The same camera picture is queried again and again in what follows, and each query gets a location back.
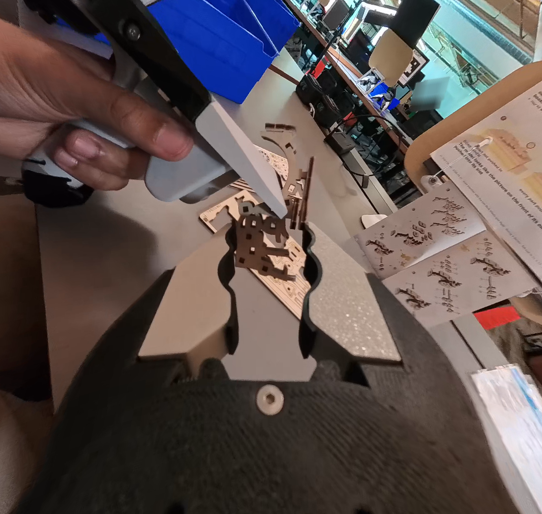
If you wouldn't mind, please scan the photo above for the person's left hand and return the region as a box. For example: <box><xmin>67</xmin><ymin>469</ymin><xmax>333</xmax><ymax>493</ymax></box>
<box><xmin>0</xmin><ymin>18</ymin><xmax>196</xmax><ymax>193</ymax></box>

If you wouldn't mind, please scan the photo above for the punched wooden puzzle sheet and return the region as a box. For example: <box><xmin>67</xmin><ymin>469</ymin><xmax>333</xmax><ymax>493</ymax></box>
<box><xmin>199</xmin><ymin>184</ymin><xmax>312</xmax><ymax>322</ymax></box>

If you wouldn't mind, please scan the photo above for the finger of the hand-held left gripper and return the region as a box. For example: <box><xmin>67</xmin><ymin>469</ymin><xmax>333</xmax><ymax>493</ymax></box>
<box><xmin>145</xmin><ymin>141</ymin><xmax>238</xmax><ymax>204</ymax></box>
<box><xmin>196</xmin><ymin>98</ymin><xmax>289</xmax><ymax>221</ymax></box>

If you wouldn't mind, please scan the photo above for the stack of wooden puzzle sheets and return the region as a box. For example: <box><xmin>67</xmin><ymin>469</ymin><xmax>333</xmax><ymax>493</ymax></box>
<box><xmin>243</xmin><ymin>145</ymin><xmax>293</xmax><ymax>193</ymax></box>

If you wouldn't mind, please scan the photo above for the blue plastic bin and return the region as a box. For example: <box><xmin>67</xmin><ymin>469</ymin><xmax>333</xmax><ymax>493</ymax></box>
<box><xmin>188</xmin><ymin>0</ymin><xmax>302</xmax><ymax>55</ymax></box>
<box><xmin>146</xmin><ymin>0</ymin><xmax>281</xmax><ymax>104</ymax></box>

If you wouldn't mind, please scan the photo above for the grey desk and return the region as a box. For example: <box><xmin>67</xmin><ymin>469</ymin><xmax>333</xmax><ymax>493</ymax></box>
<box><xmin>36</xmin><ymin>48</ymin><xmax>542</xmax><ymax>413</ymax></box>

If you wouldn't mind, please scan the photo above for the black bag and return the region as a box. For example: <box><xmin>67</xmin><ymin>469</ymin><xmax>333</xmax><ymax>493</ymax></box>
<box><xmin>295</xmin><ymin>73</ymin><xmax>360</xmax><ymax>130</ymax></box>

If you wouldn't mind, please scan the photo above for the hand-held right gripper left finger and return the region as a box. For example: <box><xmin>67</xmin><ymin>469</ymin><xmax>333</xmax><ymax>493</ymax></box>
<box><xmin>137</xmin><ymin>225</ymin><xmax>241</xmax><ymax>376</ymax></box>

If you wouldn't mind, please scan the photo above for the black cable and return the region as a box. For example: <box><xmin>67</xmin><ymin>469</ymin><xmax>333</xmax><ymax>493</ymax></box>
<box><xmin>326</xmin><ymin>114</ymin><xmax>413</xmax><ymax>190</ymax></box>

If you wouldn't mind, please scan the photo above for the wooden puzzle model assembly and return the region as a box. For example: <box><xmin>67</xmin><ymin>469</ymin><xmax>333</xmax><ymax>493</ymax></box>
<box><xmin>233</xmin><ymin>122</ymin><xmax>316</xmax><ymax>282</ymax></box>

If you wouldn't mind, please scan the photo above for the grey printed booklet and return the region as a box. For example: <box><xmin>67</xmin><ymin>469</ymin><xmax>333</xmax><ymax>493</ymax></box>
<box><xmin>353</xmin><ymin>181</ymin><xmax>540</xmax><ymax>329</ymax></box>

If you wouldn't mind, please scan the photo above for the black computer monitor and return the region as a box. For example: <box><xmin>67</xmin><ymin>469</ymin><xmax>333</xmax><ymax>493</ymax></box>
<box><xmin>392</xmin><ymin>0</ymin><xmax>441</xmax><ymax>51</ymax></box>

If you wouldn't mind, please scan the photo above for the printed instruction sheet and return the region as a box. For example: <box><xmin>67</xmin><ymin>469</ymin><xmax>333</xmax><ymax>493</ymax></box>
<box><xmin>469</xmin><ymin>365</ymin><xmax>542</xmax><ymax>514</ymax></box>

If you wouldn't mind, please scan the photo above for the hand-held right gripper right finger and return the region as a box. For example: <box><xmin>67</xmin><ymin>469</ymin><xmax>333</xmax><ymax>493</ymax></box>
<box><xmin>298</xmin><ymin>222</ymin><xmax>403</xmax><ymax>376</ymax></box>

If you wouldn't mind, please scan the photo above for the black power adapter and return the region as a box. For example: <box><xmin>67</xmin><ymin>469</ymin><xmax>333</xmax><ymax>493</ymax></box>
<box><xmin>324</xmin><ymin>134</ymin><xmax>357</xmax><ymax>155</ymax></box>

